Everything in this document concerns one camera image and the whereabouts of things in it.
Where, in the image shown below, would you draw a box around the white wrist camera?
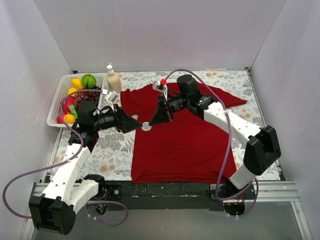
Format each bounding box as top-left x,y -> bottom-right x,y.
152,79 -> 168,100
102,89 -> 119,110

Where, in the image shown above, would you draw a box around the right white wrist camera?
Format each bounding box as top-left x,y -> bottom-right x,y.
152,79 -> 168,100

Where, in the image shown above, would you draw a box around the red t-shirt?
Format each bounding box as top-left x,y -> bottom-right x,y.
120,84 -> 247,184

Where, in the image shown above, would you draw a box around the yellow toy mango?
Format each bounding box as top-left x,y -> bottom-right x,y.
71,78 -> 84,90

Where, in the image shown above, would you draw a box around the white plastic fruit basket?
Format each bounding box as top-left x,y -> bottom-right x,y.
46,73 -> 106,128

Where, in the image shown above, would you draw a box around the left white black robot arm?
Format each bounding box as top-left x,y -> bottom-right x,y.
29,101 -> 142,235

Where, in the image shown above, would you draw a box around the floral tablecloth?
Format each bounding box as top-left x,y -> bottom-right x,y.
50,69 -> 281,181

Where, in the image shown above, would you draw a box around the round patterned brooch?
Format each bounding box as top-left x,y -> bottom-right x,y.
141,122 -> 152,132

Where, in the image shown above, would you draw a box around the purple toy grapes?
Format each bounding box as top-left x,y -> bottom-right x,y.
74,91 -> 101,105

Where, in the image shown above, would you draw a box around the orange toy fruit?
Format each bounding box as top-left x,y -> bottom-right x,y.
67,87 -> 77,97

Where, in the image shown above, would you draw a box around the aluminium frame rail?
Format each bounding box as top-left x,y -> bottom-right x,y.
19,181 -> 313,240

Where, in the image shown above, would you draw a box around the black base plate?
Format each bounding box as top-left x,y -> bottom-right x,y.
77,179 -> 257,212

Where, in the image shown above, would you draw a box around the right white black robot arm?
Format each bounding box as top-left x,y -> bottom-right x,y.
149,74 -> 282,199

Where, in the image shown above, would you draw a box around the red yellow toy peach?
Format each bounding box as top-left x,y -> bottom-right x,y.
56,113 -> 76,124

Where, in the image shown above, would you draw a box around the green toy apple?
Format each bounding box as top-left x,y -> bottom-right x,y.
81,74 -> 97,89

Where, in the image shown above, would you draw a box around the cream lotion pump bottle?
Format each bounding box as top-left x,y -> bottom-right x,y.
106,62 -> 122,93

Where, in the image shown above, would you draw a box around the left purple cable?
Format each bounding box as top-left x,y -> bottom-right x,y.
2,89 -> 129,227

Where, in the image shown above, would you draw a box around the pink toy dragon fruit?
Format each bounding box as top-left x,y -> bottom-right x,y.
61,96 -> 76,114

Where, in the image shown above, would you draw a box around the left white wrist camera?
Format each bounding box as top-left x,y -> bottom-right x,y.
102,89 -> 119,110

